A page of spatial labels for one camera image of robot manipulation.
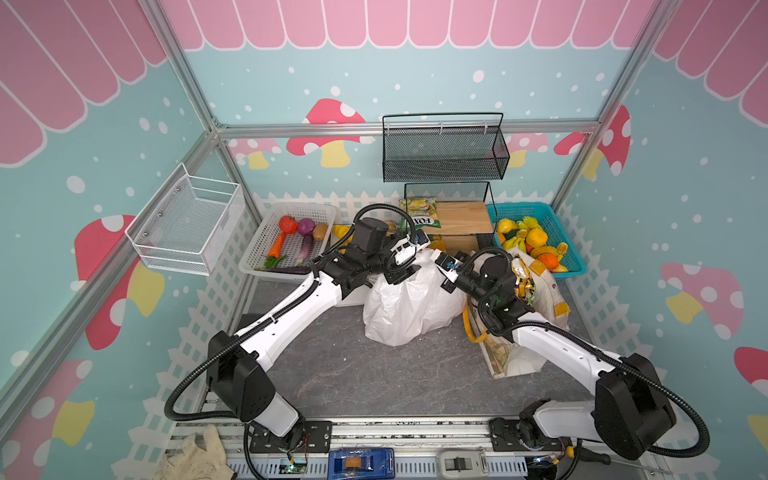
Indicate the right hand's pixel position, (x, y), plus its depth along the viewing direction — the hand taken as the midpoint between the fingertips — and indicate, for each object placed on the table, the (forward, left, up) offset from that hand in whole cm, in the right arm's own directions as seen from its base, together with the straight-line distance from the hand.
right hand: (432, 251), depth 77 cm
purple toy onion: (+31, +44, -22) cm, 58 cm away
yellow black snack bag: (-2, -27, -13) cm, 30 cm away
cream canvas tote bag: (-10, -32, -11) cm, 35 cm away
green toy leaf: (+16, +54, -25) cm, 61 cm away
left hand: (-1, +6, -1) cm, 6 cm away
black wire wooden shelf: (+27, -15, -12) cm, 33 cm away
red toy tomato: (+31, +50, -20) cm, 63 cm away
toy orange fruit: (+11, -42, -18) cm, 47 cm away
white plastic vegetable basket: (+29, +57, -21) cm, 67 cm away
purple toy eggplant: (+25, +43, -24) cm, 55 cm away
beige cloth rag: (-43, +58, -26) cm, 77 cm away
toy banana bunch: (+22, -35, -20) cm, 46 cm away
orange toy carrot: (+22, +54, -24) cm, 63 cm away
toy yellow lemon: (+20, -39, -17) cm, 47 cm away
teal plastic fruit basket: (+33, -49, -20) cm, 62 cm away
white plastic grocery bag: (-13, +9, -10) cm, 19 cm away
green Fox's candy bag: (+23, +1, -8) cm, 24 cm away
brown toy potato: (+28, +38, -21) cm, 51 cm away
